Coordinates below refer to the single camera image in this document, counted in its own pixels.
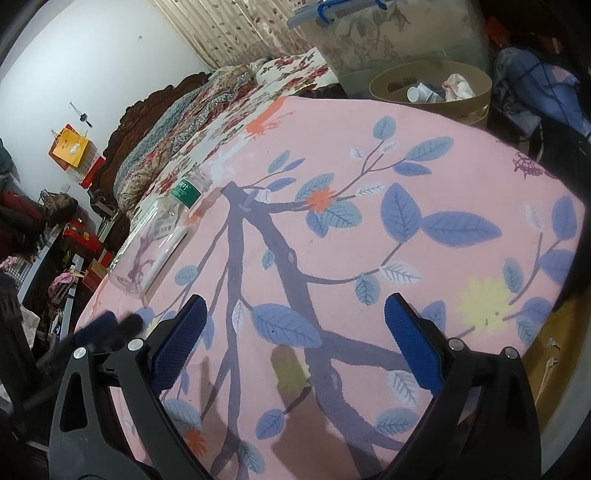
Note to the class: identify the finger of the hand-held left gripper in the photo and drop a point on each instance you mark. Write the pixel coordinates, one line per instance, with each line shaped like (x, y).
(104, 325)

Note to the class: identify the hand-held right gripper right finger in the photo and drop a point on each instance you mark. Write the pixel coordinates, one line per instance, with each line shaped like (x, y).
(413, 346)

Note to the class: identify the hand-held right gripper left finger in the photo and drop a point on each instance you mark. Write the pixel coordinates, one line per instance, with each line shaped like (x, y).
(178, 346)

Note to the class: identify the clear plastic bottle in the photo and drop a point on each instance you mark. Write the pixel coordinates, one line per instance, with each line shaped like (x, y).
(152, 235)

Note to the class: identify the beige round waste bin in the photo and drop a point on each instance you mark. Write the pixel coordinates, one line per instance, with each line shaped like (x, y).
(471, 106)

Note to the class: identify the blue and white milk carton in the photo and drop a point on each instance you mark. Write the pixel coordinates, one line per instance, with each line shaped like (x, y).
(422, 94)

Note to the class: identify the white paper wrapper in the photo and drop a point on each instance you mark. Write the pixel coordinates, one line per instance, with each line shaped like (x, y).
(457, 86)

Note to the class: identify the red gift box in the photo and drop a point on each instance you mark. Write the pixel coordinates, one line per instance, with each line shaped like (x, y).
(83, 240)

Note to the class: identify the yellow paper bag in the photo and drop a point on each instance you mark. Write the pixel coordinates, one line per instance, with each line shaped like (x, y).
(70, 150)

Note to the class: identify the dark wooden headboard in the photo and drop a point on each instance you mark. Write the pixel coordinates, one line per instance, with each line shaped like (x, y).
(134, 120)

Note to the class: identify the folded floral quilt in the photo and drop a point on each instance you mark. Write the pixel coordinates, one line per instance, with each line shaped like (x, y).
(184, 124)

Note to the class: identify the red floral bedsheet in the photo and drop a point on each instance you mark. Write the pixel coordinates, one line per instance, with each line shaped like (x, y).
(258, 87)

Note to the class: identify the pile of dark clothes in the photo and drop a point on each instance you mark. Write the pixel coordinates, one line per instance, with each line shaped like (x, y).
(540, 87)

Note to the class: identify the beige leaf-print curtain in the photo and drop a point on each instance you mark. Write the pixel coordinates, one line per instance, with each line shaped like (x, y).
(240, 32)

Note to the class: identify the red wall hanging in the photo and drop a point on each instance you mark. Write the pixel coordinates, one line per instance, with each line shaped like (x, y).
(90, 166)

